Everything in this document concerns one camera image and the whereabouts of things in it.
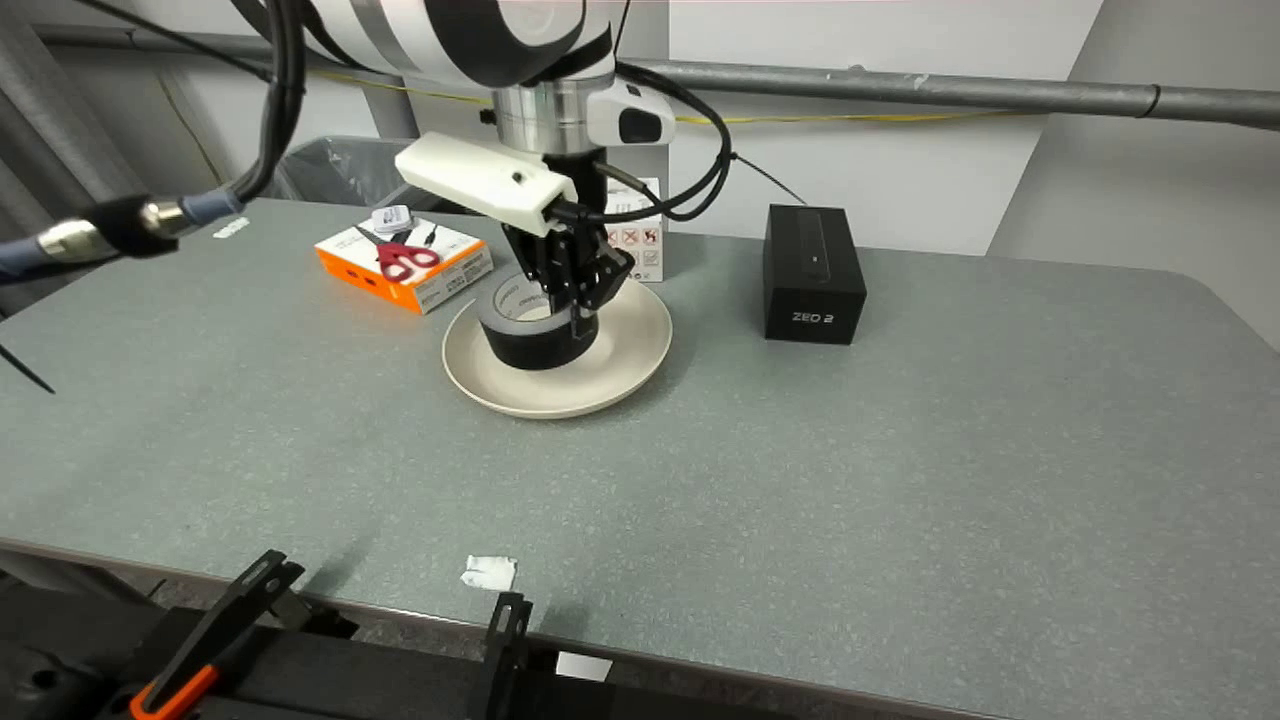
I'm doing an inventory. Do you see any white square sticker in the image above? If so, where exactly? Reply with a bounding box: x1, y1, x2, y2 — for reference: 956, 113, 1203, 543
554, 647, 615, 689

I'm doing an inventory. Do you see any thick black cable with connector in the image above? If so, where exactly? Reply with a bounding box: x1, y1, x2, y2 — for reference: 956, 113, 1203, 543
0, 0, 311, 283

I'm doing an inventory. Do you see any orange and white box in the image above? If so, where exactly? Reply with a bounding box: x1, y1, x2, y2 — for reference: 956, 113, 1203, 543
311, 216, 497, 319

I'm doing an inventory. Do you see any black duct tape roll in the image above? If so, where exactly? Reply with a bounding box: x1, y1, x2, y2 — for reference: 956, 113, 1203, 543
477, 274, 601, 376

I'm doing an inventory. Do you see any cream round plate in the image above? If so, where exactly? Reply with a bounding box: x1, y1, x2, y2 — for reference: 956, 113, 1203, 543
438, 274, 680, 425

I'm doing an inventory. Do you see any black rectangular box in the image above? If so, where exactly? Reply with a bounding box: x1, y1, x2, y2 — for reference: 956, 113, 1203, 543
760, 199, 871, 350

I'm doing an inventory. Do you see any yellow cable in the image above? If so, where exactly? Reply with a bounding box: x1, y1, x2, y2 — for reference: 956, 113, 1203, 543
155, 64, 1044, 193

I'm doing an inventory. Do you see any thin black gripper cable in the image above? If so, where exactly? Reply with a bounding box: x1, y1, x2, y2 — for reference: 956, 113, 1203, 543
555, 58, 810, 227

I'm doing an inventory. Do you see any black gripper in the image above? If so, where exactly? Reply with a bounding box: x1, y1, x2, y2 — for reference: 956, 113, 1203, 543
502, 147, 642, 346

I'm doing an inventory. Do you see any orange and black clamp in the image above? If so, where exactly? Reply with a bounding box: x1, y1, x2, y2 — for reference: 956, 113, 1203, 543
123, 549, 309, 720

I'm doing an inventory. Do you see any white printed carton box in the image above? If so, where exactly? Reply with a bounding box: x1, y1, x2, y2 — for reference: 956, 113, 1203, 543
601, 176, 669, 283

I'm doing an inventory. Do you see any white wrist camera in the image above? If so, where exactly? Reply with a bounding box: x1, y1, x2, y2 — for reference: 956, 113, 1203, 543
391, 129, 590, 242

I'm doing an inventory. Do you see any small white plastic object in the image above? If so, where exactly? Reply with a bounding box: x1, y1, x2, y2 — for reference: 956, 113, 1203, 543
365, 199, 421, 242

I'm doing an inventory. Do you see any grey vertical post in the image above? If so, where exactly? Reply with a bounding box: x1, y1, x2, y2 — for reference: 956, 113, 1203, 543
350, 53, 424, 146

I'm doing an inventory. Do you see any grey metal pipe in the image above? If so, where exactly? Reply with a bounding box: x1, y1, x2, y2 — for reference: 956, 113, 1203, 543
35, 22, 1280, 137

